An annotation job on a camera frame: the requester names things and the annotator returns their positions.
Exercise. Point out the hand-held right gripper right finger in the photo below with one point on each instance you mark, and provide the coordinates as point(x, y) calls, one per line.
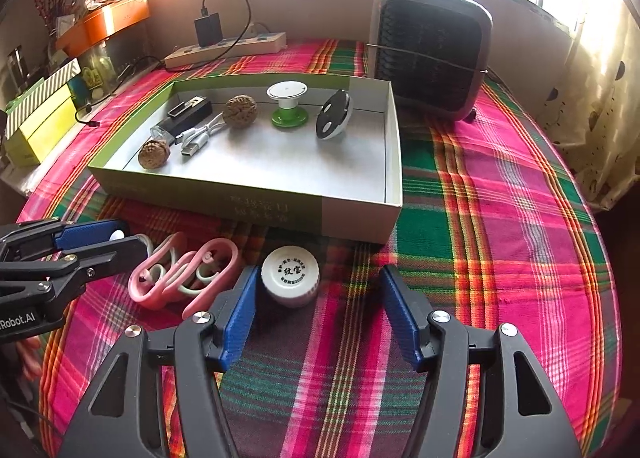
point(400, 318)

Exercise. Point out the plaid tablecloth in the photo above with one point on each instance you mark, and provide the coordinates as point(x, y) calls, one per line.
point(500, 238)

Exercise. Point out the spotted cream curtain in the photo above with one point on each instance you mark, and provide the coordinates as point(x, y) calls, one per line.
point(600, 113)

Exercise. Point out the brown walnut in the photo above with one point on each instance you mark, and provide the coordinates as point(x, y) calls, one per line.
point(240, 112)
point(154, 155)

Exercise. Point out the white round bottle cap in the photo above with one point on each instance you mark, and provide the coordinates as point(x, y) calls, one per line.
point(290, 275)

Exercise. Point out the beige power strip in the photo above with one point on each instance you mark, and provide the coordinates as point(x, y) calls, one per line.
point(260, 44)

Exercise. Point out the yellow-green box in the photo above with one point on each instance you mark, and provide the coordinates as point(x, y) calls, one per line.
point(42, 133)

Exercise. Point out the black charger adapter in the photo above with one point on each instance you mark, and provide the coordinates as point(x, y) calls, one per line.
point(207, 30)

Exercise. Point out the black round disc device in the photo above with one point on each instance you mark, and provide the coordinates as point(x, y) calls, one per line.
point(334, 114)

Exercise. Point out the glass jar with yellow label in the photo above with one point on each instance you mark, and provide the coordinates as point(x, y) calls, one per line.
point(97, 71)

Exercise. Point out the white plastic sheet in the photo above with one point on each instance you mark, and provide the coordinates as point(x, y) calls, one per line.
point(27, 181)

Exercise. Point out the white and black heater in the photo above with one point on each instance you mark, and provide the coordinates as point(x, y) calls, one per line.
point(430, 48)

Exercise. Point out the striped box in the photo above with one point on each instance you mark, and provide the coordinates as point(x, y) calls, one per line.
point(45, 88)

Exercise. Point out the green cardboard box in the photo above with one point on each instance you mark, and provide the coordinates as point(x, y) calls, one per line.
point(275, 178)

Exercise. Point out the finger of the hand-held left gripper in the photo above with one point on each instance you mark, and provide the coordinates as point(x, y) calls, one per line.
point(90, 233)
point(115, 253)

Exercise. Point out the black and silver bike light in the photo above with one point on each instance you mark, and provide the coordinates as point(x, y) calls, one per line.
point(192, 111)

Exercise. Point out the orange box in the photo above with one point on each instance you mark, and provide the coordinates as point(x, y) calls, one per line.
point(110, 21)

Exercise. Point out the white knob with green base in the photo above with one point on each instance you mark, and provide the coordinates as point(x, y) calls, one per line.
point(286, 107)

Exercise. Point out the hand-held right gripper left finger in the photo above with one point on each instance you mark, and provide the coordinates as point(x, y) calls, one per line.
point(237, 318)

